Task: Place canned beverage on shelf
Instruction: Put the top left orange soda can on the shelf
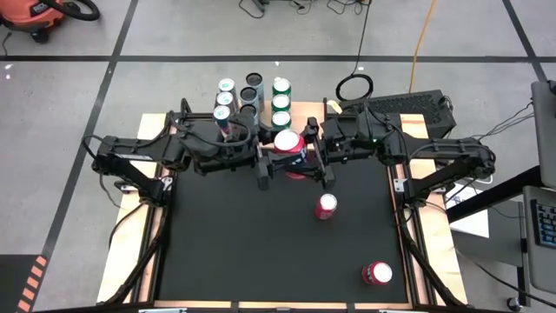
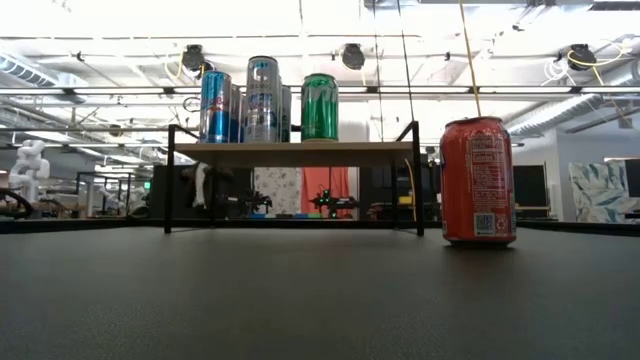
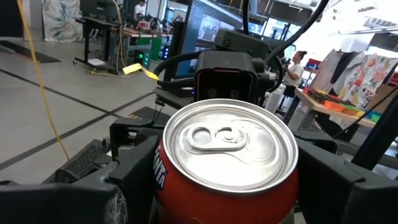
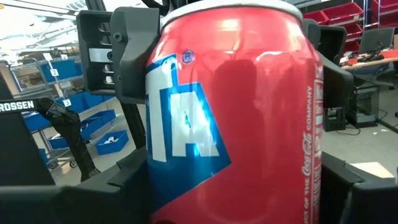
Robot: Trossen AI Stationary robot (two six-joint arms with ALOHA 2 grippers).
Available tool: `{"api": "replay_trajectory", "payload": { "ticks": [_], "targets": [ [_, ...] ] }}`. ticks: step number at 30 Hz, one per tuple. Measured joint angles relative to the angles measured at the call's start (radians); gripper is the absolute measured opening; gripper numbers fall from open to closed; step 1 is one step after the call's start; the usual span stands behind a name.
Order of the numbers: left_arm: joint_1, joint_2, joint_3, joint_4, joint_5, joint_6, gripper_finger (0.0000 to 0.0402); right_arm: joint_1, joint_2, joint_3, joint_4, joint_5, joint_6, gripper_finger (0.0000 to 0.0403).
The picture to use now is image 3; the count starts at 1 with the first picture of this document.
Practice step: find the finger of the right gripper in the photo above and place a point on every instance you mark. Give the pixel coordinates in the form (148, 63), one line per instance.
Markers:
(320, 141)
(127, 133)

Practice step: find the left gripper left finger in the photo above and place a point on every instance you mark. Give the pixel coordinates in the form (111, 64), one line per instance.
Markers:
(77, 205)

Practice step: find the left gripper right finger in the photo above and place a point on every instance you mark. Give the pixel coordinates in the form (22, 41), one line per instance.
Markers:
(342, 202)

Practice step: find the red soda can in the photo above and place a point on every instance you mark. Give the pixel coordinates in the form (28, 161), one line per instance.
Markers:
(230, 155)

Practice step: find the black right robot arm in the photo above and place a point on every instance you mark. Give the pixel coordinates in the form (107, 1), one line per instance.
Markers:
(242, 43)

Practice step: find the person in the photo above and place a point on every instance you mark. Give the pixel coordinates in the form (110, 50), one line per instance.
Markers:
(140, 8)
(293, 73)

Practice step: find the wooden table colourful blocks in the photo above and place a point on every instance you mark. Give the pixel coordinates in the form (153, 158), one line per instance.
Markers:
(329, 107)

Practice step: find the black computer case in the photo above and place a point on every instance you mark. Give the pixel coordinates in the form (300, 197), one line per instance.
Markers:
(84, 160)

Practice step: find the black diagonal bar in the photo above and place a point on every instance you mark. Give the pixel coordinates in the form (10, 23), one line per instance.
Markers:
(376, 130)

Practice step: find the computer tower green lights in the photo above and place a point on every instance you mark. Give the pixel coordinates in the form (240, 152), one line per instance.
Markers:
(141, 57)

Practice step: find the lit display screen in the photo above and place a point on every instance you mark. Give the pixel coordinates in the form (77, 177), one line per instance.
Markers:
(205, 28)

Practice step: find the floral patterned garment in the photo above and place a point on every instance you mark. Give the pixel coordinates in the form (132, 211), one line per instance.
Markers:
(373, 71)

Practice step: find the green bin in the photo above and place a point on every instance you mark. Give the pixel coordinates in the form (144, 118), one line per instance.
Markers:
(154, 46)

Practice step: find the black standing desk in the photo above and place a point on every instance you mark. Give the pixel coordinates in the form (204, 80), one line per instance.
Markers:
(93, 22)

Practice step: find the black floor mat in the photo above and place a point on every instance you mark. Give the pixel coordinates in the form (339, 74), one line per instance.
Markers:
(34, 56)

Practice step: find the black computer monitor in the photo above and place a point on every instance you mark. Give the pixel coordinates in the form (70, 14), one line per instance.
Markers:
(98, 7)

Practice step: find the leaf patterned partition panel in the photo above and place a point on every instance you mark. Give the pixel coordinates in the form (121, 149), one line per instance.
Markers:
(60, 21)

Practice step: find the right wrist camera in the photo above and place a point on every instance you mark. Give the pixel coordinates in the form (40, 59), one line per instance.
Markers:
(227, 77)

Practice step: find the black camera stand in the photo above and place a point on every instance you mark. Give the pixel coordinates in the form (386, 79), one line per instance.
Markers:
(174, 46)

